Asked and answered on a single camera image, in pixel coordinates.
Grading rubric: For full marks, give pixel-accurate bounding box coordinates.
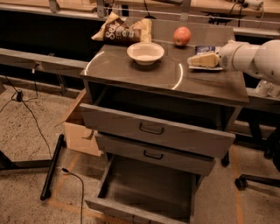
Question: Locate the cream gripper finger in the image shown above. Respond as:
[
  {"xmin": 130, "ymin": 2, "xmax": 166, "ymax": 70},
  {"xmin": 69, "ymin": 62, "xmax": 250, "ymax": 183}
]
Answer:
[{"xmin": 187, "ymin": 52, "xmax": 219, "ymax": 68}]

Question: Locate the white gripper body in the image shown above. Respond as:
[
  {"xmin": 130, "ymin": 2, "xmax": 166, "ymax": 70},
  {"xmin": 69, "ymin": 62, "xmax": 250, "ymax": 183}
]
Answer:
[{"xmin": 218, "ymin": 40, "xmax": 248, "ymax": 72}]

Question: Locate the blue chip bag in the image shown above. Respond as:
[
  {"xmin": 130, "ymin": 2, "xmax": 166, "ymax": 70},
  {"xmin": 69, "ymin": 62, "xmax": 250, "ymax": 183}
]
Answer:
[{"xmin": 188, "ymin": 45, "xmax": 222, "ymax": 71}]

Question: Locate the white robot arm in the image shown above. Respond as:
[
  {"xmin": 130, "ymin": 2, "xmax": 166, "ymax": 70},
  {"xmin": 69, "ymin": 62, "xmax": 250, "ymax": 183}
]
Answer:
[{"xmin": 187, "ymin": 39, "xmax": 280, "ymax": 85}]

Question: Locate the grey drawer cabinet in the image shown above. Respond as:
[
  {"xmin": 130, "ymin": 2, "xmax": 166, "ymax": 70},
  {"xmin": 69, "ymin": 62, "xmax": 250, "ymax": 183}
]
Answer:
[{"xmin": 80, "ymin": 17, "xmax": 250, "ymax": 185}]

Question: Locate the grey top drawer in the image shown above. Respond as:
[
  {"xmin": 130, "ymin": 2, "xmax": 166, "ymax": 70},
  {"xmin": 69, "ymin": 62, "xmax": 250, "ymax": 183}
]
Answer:
[{"xmin": 80, "ymin": 87, "xmax": 235, "ymax": 158}]

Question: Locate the grey drawer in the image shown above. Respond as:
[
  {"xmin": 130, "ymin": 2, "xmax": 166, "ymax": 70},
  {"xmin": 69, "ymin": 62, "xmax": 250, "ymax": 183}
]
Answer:
[
  {"xmin": 80, "ymin": 87, "xmax": 235, "ymax": 158},
  {"xmin": 86, "ymin": 155, "xmax": 202, "ymax": 224},
  {"xmin": 95, "ymin": 133, "xmax": 215, "ymax": 176}
]

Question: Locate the brown chip bag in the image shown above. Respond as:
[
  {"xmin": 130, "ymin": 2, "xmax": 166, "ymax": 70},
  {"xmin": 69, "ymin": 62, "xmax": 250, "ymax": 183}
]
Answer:
[{"xmin": 91, "ymin": 12, "xmax": 152, "ymax": 45}]

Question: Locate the grey middle drawer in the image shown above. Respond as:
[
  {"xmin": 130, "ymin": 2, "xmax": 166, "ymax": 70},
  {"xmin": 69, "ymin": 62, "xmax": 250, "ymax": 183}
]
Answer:
[{"xmin": 95, "ymin": 133, "xmax": 215, "ymax": 176}]

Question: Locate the grey bottom drawer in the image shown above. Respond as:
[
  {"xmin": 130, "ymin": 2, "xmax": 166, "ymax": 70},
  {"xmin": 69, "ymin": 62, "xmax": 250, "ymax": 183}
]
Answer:
[{"xmin": 86, "ymin": 155, "xmax": 202, "ymax": 224}]

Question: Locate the red apple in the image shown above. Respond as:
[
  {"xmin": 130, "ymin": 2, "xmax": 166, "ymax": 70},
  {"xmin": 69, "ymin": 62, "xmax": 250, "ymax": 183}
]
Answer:
[{"xmin": 173, "ymin": 26, "xmax": 192, "ymax": 46}]

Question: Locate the clear pump bottle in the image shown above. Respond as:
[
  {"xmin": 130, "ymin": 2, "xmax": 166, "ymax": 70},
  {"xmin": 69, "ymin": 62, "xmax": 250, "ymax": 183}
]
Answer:
[{"xmin": 255, "ymin": 80, "xmax": 271, "ymax": 96}]

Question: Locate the white bowl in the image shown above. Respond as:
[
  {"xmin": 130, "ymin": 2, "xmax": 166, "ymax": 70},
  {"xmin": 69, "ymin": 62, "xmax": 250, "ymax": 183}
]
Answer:
[{"xmin": 127, "ymin": 42, "xmax": 165, "ymax": 66}]

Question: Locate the black chair base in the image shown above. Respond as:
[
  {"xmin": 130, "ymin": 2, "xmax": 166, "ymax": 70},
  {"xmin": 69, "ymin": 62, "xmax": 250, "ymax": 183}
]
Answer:
[{"xmin": 230, "ymin": 119, "xmax": 280, "ymax": 191}]

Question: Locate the cardboard box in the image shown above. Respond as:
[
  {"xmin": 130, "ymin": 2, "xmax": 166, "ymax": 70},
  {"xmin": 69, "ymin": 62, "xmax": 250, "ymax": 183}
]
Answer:
[{"xmin": 58, "ymin": 89, "xmax": 102, "ymax": 157}]

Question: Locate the black cable with plug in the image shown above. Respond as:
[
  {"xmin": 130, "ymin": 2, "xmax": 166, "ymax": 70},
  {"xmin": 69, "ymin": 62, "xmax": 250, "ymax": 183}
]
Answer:
[{"xmin": 60, "ymin": 167, "xmax": 86, "ymax": 224}]

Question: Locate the black floor cable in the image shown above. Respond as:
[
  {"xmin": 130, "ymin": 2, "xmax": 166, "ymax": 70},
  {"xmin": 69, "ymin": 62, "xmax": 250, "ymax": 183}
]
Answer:
[{"xmin": 0, "ymin": 62, "xmax": 53, "ymax": 159}]

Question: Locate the black table leg frame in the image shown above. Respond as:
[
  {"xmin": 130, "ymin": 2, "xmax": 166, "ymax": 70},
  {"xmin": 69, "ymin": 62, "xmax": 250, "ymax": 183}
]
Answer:
[{"xmin": 0, "ymin": 134, "xmax": 66, "ymax": 201}]

